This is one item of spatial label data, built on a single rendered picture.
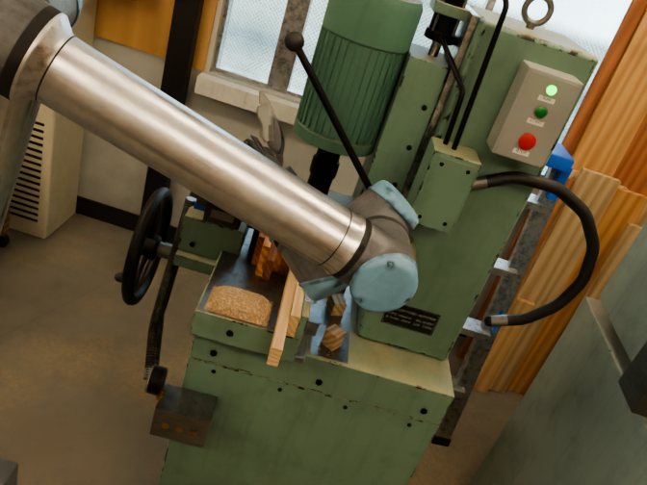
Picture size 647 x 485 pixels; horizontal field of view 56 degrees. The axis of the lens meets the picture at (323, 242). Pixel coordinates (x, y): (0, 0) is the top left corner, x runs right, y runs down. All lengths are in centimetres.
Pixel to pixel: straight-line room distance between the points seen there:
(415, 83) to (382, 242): 47
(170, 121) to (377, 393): 83
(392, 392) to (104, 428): 109
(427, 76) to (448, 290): 45
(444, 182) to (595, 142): 149
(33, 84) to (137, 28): 201
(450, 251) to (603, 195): 129
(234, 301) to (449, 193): 45
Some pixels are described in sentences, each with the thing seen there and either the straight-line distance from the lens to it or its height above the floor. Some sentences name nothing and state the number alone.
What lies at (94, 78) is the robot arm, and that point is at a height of 139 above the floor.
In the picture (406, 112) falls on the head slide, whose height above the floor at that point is 132.
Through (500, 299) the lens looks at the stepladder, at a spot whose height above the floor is 63.
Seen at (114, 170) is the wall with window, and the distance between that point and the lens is 301.
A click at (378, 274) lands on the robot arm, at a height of 124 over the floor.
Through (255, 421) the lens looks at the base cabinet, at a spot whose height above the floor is 58.
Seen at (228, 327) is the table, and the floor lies 88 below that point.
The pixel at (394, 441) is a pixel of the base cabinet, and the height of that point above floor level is 63.
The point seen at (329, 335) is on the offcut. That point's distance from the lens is 134.
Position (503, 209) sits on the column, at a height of 120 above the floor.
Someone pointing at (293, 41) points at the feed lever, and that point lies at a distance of 110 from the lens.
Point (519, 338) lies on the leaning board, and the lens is 274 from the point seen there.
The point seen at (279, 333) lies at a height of 94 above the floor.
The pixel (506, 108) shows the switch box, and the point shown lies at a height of 140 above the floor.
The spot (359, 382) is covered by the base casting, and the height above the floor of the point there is 77.
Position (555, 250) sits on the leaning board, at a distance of 256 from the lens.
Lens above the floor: 163
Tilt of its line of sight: 29 degrees down
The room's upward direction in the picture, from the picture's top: 19 degrees clockwise
